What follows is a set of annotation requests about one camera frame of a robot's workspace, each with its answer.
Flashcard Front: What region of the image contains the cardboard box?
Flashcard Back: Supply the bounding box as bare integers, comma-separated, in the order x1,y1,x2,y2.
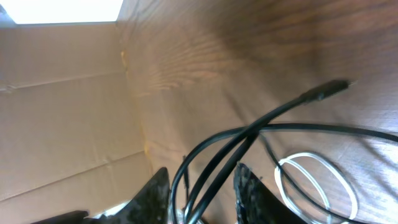
1,23,151,223

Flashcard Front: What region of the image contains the white USB cable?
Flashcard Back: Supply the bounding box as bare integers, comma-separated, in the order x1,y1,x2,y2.
273,151,359,224

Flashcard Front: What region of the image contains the black USB cable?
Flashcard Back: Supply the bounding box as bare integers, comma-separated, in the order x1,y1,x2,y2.
169,79,398,224

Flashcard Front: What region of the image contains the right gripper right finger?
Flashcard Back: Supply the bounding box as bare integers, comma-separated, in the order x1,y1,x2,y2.
233,163,306,224

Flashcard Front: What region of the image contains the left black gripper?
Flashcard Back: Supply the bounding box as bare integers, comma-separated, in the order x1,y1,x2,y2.
31,210,88,224

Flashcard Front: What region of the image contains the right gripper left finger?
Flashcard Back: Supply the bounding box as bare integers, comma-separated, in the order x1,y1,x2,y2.
83,167,170,224

